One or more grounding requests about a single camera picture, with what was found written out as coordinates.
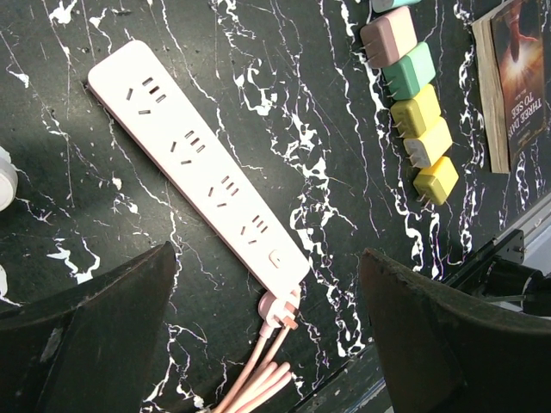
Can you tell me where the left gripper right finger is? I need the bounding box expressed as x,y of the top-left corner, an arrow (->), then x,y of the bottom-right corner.
360,249 -> 550,412

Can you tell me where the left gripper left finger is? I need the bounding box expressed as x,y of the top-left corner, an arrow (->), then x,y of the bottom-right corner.
1,243 -> 176,412

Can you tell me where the yellow plug adapter three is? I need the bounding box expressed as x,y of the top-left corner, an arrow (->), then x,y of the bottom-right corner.
413,156 -> 459,206

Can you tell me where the pink power cord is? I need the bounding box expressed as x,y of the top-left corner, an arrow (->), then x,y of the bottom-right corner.
206,288 -> 301,413

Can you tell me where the white triangular power strip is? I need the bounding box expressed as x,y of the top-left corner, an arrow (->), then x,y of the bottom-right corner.
0,145 -> 19,298

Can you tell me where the yellow plug adapter two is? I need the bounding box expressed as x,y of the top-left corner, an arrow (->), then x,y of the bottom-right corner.
403,117 -> 453,168

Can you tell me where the yellow plug adapter one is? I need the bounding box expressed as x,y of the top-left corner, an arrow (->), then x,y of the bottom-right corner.
390,83 -> 442,139

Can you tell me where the pink power strip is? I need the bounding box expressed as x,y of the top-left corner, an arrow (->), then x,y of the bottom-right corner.
87,40 -> 310,299

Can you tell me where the green plug adapter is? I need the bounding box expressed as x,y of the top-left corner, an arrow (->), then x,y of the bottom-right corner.
382,41 -> 436,101

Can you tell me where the pink plug adapter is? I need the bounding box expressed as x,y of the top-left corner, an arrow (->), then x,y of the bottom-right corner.
360,6 -> 418,69

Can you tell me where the blue plug adapter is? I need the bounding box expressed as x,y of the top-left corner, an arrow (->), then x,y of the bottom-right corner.
370,0 -> 420,14

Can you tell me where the dark book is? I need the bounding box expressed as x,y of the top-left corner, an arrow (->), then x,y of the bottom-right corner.
472,0 -> 548,174

